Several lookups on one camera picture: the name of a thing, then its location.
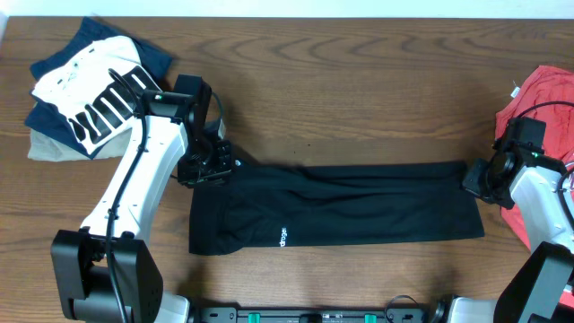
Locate black polo shirt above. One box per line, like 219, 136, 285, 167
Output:
188, 161, 484, 256

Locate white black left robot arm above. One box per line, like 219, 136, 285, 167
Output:
50, 88, 234, 322

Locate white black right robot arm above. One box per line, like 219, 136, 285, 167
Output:
430, 148, 573, 322

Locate red t-shirt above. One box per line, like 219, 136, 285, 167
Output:
494, 65, 574, 310

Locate white shirt black letters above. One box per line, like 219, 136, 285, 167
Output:
31, 36, 160, 154

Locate grey beige folded garment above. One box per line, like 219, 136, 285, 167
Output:
28, 130, 131, 162

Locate navy blue folded garment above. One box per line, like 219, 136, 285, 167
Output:
24, 17, 172, 160

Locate black base rail green tabs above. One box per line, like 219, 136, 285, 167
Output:
187, 307, 429, 323

